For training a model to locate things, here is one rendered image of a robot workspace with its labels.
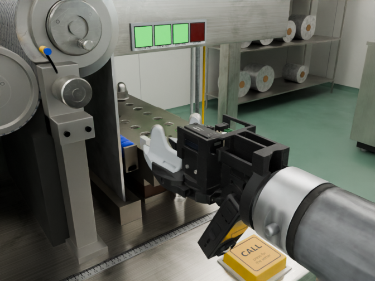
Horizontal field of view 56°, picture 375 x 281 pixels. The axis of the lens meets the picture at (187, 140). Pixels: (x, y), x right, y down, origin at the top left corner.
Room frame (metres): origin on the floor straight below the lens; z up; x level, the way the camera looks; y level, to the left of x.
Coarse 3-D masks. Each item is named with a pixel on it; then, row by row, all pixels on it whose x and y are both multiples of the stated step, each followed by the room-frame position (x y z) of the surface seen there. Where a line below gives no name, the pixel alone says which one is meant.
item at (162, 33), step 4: (156, 28) 0.98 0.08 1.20; (160, 28) 0.99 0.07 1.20; (164, 28) 1.00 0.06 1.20; (168, 28) 1.00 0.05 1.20; (156, 32) 0.98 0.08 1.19; (160, 32) 0.99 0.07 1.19; (164, 32) 1.00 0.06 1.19; (168, 32) 1.00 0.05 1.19; (156, 36) 0.98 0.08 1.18; (160, 36) 0.99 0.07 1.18; (164, 36) 1.00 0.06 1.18; (168, 36) 1.00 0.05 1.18; (156, 40) 0.98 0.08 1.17; (160, 40) 0.99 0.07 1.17; (164, 40) 1.00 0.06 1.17; (168, 40) 1.00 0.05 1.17; (156, 44) 0.98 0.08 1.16; (160, 44) 0.99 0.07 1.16; (164, 44) 1.00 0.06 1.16
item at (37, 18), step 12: (36, 0) 0.49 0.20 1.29; (48, 0) 0.50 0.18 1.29; (84, 0) 0.53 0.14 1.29; (96, 0) 0.54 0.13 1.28; (36, 12) 0.49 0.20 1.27; (108, 12) 0.55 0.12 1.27; (36, 24) 0.49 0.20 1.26; (108, 24) 0.55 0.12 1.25; (36, 36) 0.48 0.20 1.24; (108, 36) 0.55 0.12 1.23; (96, 48) 0.53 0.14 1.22; (60, 60) 0.50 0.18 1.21; (72, 60) 0.51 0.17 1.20; (84, 60) 0.52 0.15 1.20; (96, 60) 0.53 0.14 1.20
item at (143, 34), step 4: (136, 28) 0.95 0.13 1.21; (140, 28) 0.95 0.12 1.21; (144, 28) 0.96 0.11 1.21; (148, 28) 0.97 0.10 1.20; (136, 32) 0.95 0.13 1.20; (140, 32) 0.95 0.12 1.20; (144, 32) 0.96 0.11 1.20; (148, 32) 0.97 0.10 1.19; (136, 36) 0.95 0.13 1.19; (140, 36) 0.95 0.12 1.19; (144, 36) 0.96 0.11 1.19; (148, 36) 0.97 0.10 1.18; (136, 40) 0.94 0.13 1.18; (140, 40) 0.95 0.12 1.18; (144, 40) 0.96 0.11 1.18; (148, 40) 0.97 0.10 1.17; (136, 44) 0.94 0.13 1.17; (140, 44) 0.95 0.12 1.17; (144, 44) 0.96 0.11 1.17; (148, 44) 0.97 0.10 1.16
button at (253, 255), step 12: (252, 240) 0.46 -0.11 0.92; (228, 252) 0.43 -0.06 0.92; (240, 252) 0.43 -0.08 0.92; (252, 252) 0.43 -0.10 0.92; (264, 252) 0.43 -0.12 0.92; (276, 252) 0.43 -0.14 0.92; (228, 264) 0.43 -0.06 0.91; (240, 264) 0.41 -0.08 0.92; (252, 264) 0.41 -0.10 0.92; (264, 264) 0.41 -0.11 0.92; (276, 264) 0.41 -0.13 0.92; (252, 276) 0.39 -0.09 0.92; (264, 276) 0.39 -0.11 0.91
